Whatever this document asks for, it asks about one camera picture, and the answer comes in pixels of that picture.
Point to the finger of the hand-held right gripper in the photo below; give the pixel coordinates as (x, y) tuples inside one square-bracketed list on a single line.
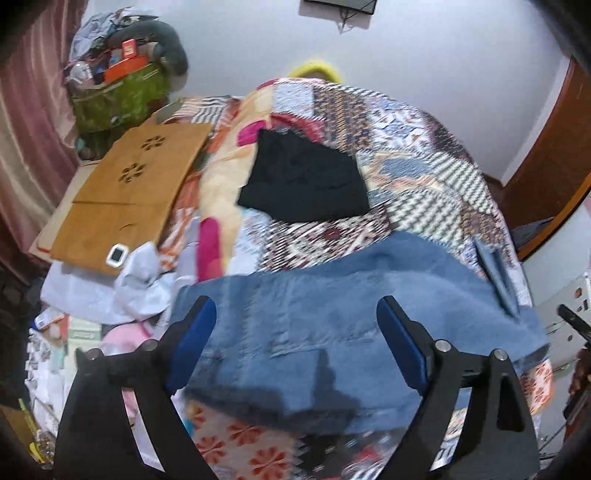
[(575, 321)]

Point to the grey cloth by door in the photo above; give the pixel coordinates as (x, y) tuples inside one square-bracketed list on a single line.
[(531, 230)]

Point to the brown wooden door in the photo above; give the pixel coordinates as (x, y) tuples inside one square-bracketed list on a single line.
[(554, 152)]

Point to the grey plush pillow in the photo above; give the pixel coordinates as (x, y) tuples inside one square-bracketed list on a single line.
[(174, 50)]

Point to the pile of pale clothes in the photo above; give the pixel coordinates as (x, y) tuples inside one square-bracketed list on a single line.
[(97, 32)]

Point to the black folded garment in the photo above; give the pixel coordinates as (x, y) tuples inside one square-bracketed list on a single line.
[(300, 180)]

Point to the patchwork printed blanket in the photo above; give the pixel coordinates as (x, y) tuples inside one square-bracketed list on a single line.
[(415, 138)]

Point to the yellow round object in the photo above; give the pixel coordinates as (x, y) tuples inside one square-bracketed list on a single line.
[(314, 68)]

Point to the blue denim pants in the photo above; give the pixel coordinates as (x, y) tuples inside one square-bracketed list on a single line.
[(323, 314)]

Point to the small white device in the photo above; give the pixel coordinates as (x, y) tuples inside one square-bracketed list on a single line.
[(117, 255)]

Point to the wooden lap desk board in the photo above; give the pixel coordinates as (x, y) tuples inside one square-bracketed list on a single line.
[(129, 194)]

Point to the wall-mounted black television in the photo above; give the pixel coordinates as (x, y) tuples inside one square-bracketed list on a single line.
[(341, 4)]

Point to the light blue crumpled cloth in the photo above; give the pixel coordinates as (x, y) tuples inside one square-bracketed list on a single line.
[(138, 286)]

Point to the green printed bag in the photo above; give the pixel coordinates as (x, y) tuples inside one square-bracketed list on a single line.
[(120, 97)]

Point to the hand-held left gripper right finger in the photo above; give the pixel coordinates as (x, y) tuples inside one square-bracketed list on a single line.
[(400, 341)]

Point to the pink cloth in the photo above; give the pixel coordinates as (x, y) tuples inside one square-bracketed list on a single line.
[(122, 334)]

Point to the orange box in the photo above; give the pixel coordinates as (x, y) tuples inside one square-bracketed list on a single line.
[(124, 68)]

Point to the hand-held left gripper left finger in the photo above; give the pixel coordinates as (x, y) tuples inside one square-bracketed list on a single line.
[(194, 339)]

